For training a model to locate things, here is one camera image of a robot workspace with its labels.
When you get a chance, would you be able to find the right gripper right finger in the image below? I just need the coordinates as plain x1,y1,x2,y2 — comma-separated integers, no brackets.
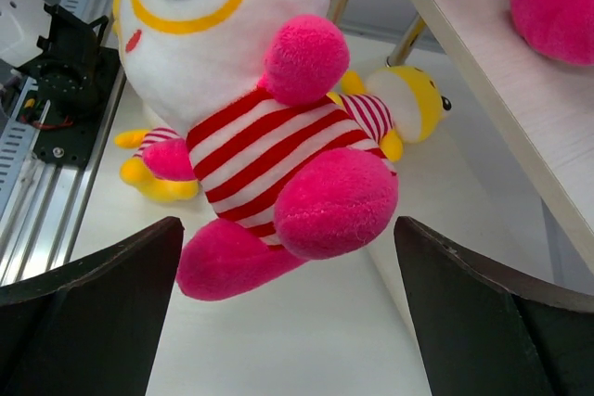
394,217,593,396

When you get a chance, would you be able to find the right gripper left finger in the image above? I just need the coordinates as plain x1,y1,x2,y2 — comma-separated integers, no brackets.
1,217,184,396

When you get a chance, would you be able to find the yellow plush toy floor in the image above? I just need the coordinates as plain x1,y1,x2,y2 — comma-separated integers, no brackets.
114,125,200,203

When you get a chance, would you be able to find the pink plush toy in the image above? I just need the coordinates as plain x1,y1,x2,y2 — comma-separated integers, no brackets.
426,0,594,68
114,0,398,300

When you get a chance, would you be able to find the white two-tier shelf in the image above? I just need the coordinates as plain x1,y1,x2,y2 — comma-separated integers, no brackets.
324,0,594,262

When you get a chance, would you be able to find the yellow plush toy on shelf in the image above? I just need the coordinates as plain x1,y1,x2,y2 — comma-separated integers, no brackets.
329,66,452,162

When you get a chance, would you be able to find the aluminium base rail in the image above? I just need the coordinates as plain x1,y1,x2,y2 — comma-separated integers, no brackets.
1,0,125,285

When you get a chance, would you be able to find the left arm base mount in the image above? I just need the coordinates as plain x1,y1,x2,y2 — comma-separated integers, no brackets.
18,5,121,169

